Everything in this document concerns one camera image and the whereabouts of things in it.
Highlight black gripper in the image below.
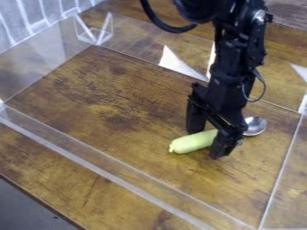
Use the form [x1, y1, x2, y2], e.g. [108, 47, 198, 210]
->
[185, 71, 254, 159]

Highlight green handled metal spoon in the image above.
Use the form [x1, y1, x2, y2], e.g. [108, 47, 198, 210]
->
[169, 117, 266, 154]

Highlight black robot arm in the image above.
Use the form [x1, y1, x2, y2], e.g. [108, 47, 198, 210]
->
[173, 0, 272, 159]

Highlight clear acrylic enclosure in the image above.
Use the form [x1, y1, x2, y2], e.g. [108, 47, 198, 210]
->
[0, 0, 307, 230]

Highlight black cable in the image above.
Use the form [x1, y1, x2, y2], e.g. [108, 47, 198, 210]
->
[137, 0, 198, 34]

